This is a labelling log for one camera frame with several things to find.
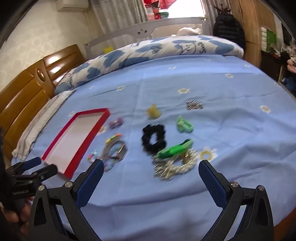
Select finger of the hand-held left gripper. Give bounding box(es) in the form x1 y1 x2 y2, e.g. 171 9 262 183
25 164 58 184
9 157 42 174

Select white duvet with blue hearts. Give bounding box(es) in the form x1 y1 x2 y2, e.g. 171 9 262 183
54 35 244 95

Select white and green packages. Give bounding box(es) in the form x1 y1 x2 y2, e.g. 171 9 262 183
260 25 277 52

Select yellow hair claw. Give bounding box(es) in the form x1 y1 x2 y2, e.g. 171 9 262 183
147 104 162 119

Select pearl bead scrunchie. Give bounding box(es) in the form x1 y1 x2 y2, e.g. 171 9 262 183
153 148 199 181

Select white cloth bundle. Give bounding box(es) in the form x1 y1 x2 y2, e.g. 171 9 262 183
178 27 201 36

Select grey bed rail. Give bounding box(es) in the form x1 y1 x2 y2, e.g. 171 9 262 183
87 17 212 55

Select stack of red boxes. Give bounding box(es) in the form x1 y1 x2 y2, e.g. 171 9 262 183
143 0 170 21

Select grey curtain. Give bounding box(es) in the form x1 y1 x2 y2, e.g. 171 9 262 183
89 0 148 39

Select green bow hair clip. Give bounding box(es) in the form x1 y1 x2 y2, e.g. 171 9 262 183
176 115 194 133

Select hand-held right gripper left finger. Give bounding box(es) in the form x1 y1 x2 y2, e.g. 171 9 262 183
28 159 104 241

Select white air conditioner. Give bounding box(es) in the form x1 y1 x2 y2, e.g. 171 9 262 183
56 0 89 12

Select blue floral bed sheet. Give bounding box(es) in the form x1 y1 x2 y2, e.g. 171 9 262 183
10 54 296 241

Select dark shelf unit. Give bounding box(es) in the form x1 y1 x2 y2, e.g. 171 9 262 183
260 23 296 90

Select wooden wardrobe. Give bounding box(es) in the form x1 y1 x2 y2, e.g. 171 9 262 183
230 0 281 67

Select red shallow tray box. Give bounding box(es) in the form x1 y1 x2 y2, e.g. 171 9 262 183
41 108 111 179

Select purple hair clip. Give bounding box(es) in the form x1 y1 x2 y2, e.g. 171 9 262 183
108 117 123 129

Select wooden headboard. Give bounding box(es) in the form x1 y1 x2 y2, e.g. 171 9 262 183
0 44 86 160

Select crystal bead bracelet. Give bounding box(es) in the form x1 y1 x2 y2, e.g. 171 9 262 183
102 160 114 173

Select colourful bead bracelet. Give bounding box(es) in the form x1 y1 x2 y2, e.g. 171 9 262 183
87 151 100 163

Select black scrunchie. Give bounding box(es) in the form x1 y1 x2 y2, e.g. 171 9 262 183
142 124 167 153

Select person's left hand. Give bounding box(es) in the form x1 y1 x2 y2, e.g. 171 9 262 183
0 197 33 229

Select long green hair clip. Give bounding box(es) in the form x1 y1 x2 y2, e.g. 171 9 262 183
155 138 194 159

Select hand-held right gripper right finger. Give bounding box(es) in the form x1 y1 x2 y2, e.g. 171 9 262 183
198 159 274 241

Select grey striped pillow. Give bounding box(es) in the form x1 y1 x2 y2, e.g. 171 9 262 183
11 90 77 159

